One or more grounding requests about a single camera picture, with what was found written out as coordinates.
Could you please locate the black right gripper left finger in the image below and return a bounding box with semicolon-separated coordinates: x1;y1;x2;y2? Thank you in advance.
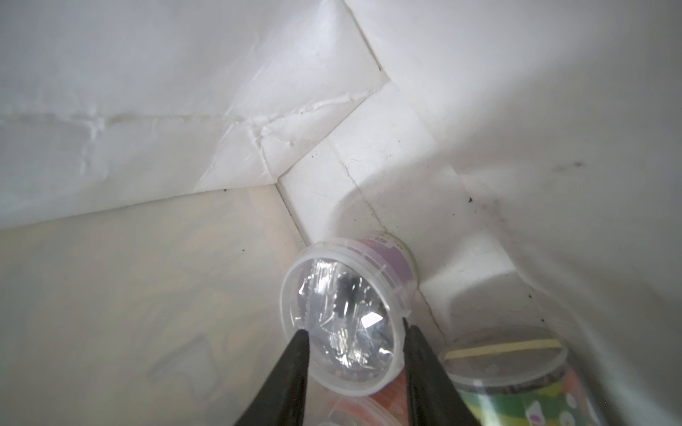
236;329;310;426

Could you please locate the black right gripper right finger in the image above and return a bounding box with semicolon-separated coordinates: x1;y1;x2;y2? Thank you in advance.
403;318;480;426

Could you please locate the purple label seed jar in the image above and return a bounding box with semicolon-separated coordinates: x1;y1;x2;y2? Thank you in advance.
280;233;418;397

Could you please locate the white canvas tote bag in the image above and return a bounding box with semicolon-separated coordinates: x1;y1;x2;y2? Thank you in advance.
1;1;681;425

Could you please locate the red seed jar in bag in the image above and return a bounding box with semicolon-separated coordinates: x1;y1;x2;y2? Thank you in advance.
311;372;408;426

